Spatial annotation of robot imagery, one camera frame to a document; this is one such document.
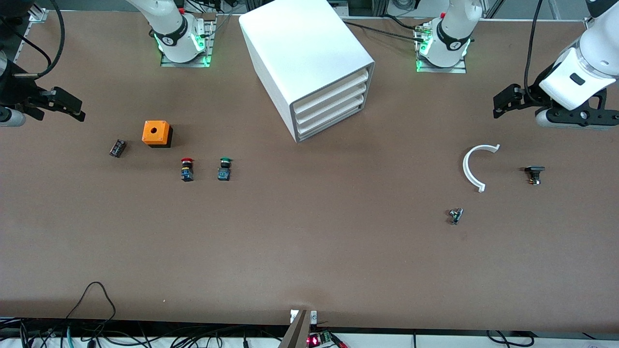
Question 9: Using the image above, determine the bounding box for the black coiled floor cable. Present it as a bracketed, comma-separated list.
[486, 330, 533, 348]

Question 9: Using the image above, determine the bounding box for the black knob switch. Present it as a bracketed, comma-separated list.
[524, 165, 546, 187]

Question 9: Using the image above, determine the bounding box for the black looped table cable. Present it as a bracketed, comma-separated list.
[64, 281, 117, 335]

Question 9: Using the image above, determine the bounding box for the orange box with hole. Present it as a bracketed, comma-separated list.
[142, 120, 174, 148]

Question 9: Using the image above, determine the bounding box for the circuit board with red light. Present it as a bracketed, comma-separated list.
[307, 331, 335, 348]

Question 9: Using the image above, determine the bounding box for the black cable behind cabinet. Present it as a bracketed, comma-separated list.
[342, 20, 427, 43]

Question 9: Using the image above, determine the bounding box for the white curved plastic clip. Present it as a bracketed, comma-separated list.
[462, 144, 501, 193]

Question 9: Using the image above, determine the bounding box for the aluminium arm base plate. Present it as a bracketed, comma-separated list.
[160, 18, 215, 68]
[415, 22, 468, 74]

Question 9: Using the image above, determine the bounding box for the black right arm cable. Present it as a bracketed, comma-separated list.
[13, 0, 67, 78]

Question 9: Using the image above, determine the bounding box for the white drawer cabinet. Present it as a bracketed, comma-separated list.
[238, 0, 376, 144]

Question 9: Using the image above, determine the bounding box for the grey angled post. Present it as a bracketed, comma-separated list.
[278, 309, 310, 348]

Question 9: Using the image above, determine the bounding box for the white plastic drawer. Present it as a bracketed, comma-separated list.
[294, 82, 371, 127]
[292, 68, 372, 116]
[296, 96, 365, 141]

